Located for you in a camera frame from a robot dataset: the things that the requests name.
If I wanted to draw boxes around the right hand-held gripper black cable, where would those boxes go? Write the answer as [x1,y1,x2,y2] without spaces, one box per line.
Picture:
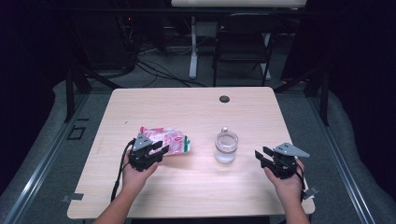
[294,162,308,201]

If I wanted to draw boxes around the black folding chair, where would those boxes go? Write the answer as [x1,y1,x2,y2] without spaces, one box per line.
[212,12,283,88]

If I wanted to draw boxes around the black floor cables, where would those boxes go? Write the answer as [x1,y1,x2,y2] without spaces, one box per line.
[134,58,208,89]

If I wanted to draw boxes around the hand-held gripper black cable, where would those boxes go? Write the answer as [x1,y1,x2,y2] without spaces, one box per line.
[110,139,135,203]
[294,162,308,201]

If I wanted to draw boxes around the white desk with white legs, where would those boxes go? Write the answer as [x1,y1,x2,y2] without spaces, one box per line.
[170,0,308,81]

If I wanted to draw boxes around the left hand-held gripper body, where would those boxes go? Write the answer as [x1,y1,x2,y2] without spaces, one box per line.
[128,133,165,173]

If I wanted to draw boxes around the person's left hand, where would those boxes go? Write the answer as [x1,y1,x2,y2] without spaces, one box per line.
[120,153,160,194]

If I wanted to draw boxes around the black metal stand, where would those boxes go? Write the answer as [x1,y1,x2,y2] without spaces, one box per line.
[64,60,123,123]
[274,60,331,127]

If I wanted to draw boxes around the aluminium floor rail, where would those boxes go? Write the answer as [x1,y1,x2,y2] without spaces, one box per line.
[2,92,91,224]
[306,95,378,224]

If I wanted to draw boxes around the person's right hand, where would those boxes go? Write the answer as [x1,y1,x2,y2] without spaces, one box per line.
[264,158,306,203]

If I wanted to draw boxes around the clear glass jar with lid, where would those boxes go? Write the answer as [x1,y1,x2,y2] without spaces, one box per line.
[214,126,240,165]

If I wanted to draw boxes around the red and white plastic bag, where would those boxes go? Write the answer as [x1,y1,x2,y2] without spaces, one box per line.
[139,125,191,156]

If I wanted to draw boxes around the left hand-held gripper black cable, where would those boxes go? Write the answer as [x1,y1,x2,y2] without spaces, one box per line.
[110,139,135,203]

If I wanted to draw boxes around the grey tape piece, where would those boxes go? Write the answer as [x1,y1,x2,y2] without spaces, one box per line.
[61,192,85,203]
[302,186,320,201]

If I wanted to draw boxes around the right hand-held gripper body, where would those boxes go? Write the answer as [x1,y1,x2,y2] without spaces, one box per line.
[263,142,311,180]

